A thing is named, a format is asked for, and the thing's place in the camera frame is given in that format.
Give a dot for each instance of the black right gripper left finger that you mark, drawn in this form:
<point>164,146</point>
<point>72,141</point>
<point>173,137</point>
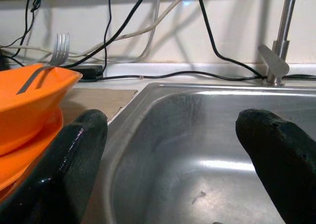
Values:
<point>56,179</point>

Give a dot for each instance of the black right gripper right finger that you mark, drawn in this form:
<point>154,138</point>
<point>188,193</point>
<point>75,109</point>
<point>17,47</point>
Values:
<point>284,169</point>

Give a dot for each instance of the silver metal fork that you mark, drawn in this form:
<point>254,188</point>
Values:
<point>32,79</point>

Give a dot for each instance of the orange plastic plate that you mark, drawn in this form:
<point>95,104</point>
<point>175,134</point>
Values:
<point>14,164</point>

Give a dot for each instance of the orange plastic bowl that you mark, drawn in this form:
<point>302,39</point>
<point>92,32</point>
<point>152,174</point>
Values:
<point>29,115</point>

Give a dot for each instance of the beige woven placemat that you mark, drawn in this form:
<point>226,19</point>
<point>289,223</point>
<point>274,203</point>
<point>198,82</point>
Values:
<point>98,100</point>

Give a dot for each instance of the stainless steel sink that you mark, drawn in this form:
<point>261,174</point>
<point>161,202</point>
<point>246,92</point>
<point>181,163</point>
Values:
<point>185,147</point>

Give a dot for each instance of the black power adapter brick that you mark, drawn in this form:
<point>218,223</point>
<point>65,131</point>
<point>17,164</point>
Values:
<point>91,71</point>

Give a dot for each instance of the steel sink faucet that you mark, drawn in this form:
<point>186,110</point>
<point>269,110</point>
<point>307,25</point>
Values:
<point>281,48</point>

